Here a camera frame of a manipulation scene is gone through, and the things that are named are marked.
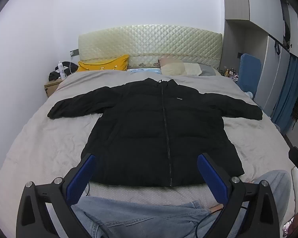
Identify white bottle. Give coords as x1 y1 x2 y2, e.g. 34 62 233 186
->
58 61 66 80

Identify white charging cable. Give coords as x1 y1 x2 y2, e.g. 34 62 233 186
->
63 61 79 75

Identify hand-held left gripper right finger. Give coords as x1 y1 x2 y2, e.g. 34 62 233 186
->
197 152 281 238

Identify grey bedspread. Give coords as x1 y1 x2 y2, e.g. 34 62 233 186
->
0 69 298 210

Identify white pillow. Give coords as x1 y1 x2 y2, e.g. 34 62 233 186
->
183 63 203 76

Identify grey pillow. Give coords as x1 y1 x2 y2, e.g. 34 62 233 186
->
197 64 221 77

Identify light blue patterned sheet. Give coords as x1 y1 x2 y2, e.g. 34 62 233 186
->
127 68 162 75

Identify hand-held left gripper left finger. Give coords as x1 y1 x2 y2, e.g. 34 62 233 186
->
15 153 112 238

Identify black bag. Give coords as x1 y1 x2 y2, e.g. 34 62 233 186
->
49 66 76 81

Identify blue padded board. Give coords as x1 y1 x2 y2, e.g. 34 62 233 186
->
238 53 262 100

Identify grey white wardrobe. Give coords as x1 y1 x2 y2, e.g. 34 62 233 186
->
223 0 298 119

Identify person's blue jeans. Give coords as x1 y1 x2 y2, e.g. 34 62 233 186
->
71 170 292 238

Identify cluster of small bottles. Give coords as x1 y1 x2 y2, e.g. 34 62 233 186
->
220 67 239 80

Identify beige pillow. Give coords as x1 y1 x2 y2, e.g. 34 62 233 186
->
161 62 187 76

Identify black puffer jacket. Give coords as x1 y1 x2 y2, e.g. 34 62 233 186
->
47 78 263 188

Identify wooden nightstand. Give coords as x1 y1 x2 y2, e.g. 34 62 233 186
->
44 79 64 98

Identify cream quilted headboard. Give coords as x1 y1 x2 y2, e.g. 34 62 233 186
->
78 25 223 70

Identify yellow pillow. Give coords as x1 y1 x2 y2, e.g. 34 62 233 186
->
76 55 130 73

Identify pink pillow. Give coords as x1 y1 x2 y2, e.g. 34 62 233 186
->
158 57 183 67

